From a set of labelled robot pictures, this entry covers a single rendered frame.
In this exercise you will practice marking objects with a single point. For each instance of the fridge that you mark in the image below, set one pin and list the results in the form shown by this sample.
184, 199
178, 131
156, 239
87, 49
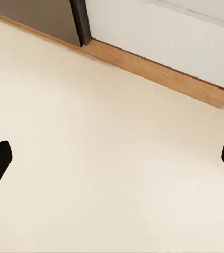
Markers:
186, 35

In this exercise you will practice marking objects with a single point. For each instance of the cabinet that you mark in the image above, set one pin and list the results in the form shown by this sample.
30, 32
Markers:
64, 19

